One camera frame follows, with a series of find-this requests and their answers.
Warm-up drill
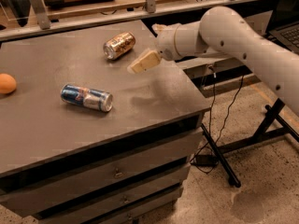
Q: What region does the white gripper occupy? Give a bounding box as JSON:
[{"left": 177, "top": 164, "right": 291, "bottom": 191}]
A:
[{"left": 127, "top": 23, "right": 181, "bottom": 74}]

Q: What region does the orange gold soda can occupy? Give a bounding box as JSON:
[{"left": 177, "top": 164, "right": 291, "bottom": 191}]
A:
[{"left": 103, "top": 32, "right": 135, "bottom": 60}]

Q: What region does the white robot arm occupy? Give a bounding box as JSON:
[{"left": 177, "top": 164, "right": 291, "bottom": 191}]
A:
[{"left": 128, "top": 7, "right": 299, "bottom": 115}]

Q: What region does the blue silver energy drink can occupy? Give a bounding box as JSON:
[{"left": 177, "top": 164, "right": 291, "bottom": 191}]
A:
[{"left": 61, "top": 84, "right": 113, "bottom": 112}]

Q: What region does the grey drawer cabinet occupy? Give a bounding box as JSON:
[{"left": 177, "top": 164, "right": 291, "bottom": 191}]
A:
[{"left": 0, "top": 21, "right": 208, "bottom": 224}]

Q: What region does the black power adapter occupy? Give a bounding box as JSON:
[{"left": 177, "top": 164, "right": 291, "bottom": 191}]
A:
[{"left": 194, "top": 155, "right": 218, "bottom": 167}]

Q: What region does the black laptop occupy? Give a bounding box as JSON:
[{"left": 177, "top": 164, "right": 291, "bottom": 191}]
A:
[{"left": 266, "top": 0, "right": 299, "bottom": 54}]

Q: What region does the orange fruit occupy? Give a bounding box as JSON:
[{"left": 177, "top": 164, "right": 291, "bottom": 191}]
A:
[{"left": 0, "top": 74, "right": 17, "bottom": 94}]

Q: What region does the metal railing frame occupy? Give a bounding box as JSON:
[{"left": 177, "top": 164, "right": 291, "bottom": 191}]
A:
[{"left": 0, "top": 0, "right": 266, "bottom": 43}]

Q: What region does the black cable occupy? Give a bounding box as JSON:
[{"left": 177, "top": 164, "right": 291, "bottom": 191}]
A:
[{"left": 190, "top": 63, "right": 246, "bottom": 175}]

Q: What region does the black laptop stand frame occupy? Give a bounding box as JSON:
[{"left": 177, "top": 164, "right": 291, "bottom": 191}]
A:
[{"left": 202, "top": 98, "right": 299, "bottom": 188}]

